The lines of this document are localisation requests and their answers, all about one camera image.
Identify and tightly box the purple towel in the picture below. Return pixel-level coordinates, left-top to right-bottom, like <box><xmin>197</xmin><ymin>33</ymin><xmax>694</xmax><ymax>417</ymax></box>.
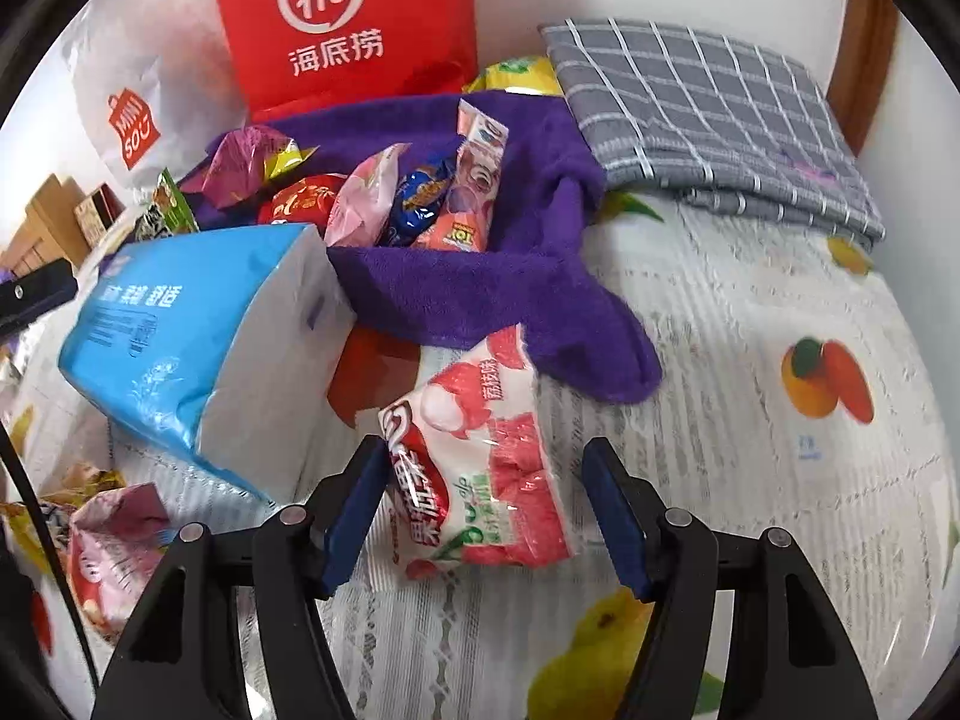
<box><xmin>265</xmin><ymin>91</ymin><xmax>662</xmax><ymax>403</ymax></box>

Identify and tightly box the grey checked folded cloth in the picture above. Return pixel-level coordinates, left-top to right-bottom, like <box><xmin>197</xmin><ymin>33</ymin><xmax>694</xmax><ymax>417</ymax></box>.
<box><xmin>540</xmin><ymin>18</ymin><xmax>885</xmax><ymax>247</ymax></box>

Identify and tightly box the pink and yellow snack packet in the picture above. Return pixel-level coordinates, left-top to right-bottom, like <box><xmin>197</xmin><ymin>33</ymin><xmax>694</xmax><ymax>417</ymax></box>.
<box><xmin>181</xmin><ymin>124</ymin><xmax>317</xmax><ymax>210</ymax></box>

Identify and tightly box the pink strawberry snack stick packet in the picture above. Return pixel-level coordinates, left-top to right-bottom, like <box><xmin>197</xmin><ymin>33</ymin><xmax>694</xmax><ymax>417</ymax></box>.
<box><xmin>413</xmin><ymin>99</ymin><xmax>509</xmax><ymax>254</ymax></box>

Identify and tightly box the brown wooden door frame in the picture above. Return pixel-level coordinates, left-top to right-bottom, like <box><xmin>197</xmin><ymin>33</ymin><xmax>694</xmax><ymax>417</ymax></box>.
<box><xmin>827</xmin><ymin>0</ymin><xmax>900</xmax><ymax>154</ymax></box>

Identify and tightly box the pink lychee jelly packet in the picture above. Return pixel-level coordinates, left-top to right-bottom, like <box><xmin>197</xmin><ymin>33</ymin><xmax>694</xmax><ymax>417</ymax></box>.
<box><xmin>377</xmin><ymin>323</ymin><xmax>574</xmax><ymax>580</ymax></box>

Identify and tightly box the blue snack packet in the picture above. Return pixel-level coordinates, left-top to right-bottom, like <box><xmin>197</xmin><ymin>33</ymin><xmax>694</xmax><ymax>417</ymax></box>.
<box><xmin>379</xmin><ymin>154</ymin><xmax>455</xmax><ymax>247</ymax></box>

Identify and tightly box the blue tissue pack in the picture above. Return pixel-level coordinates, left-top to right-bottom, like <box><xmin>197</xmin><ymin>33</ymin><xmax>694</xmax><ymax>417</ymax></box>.
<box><xmin>59</xmin><ymin>223</ymin><xmax>355</xmax><ymax>504</ymax></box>

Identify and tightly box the red Haidilao paper bag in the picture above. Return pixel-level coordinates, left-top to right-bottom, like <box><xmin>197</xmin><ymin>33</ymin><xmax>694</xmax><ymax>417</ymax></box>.
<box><xmin>217</xmin><ymin>0</ymin><xmax>478</xmax><ymax>121</ymax></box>

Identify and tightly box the pale pink nougat packet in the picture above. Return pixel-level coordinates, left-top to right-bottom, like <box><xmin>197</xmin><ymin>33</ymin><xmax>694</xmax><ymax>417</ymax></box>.
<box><xmin>324</xmin><ymin>143</ymin><xmax>409</xmax><ymax>247</ymax></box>

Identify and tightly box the white Miniso shopping bag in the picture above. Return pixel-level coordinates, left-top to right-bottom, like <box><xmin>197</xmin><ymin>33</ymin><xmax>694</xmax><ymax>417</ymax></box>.
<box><xmin>62</xmin><ymin>0</ymin><xmax>247</xmax><ymax>192</ymax></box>

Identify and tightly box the yellow snack bag behind towel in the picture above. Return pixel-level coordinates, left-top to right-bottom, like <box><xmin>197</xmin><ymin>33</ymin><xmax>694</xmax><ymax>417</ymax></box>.
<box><xmin>464</xmin><ymin>55</ymin><xmax>563</xmax><ymax>96</ymax></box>

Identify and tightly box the fruit print table cover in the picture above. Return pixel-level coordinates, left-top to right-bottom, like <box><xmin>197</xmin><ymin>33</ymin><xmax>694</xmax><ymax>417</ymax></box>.
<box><xmin>0</xmin><ymin>190</ymin><xmax>960</xmax><ymax>720</ymax></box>

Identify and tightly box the green snack packet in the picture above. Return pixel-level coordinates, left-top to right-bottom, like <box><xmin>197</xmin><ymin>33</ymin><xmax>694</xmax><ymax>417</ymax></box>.
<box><xmin>133</xmin><ymin>169</ymin><xmax>200</xmax><ymax>242</ymax></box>

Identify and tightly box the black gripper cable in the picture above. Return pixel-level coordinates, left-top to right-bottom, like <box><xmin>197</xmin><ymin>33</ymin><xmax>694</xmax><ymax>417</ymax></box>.
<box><xmin>0</xmin><ymin>418</ymin><xmax>103</xmax><ymax>691</ymax></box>

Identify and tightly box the red foil snack packet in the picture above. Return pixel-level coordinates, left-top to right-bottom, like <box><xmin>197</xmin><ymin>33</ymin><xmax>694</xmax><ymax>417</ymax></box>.
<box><xmin>257</xmin><ymin>174</ymin><xmax>347</xmax><ymax>232</ymax></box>

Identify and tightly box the pink crumpled snack packet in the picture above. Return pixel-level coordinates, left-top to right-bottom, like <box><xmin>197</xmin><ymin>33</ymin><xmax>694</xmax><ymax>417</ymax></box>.
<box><xmin>67</xmin><ymin>483</ymin><xmax>172</xmax><ymax>644</ymax></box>

